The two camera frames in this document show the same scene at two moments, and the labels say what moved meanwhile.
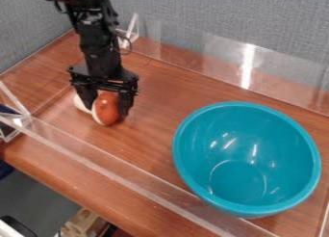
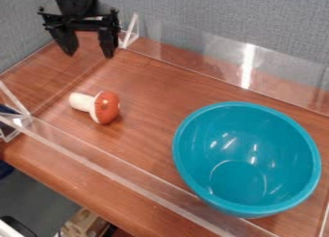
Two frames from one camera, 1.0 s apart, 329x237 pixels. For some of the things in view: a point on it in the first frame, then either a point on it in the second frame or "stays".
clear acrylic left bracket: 18,120 stays
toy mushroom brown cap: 107,106 stays
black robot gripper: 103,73 -> 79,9
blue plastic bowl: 247,158 stays
